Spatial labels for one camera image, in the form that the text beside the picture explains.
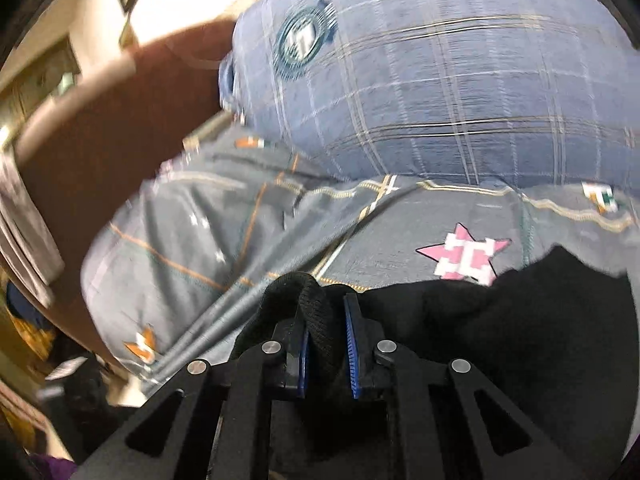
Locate black pants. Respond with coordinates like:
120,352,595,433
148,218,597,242
232,245,640,480

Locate grey patterned bed sheet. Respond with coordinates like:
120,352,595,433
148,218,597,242
80,126,639,389

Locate brown wooden headboard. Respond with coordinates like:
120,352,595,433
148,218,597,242
14,18,235,365

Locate blue plaid pillow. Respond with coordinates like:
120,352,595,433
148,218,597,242
219,0,639,193

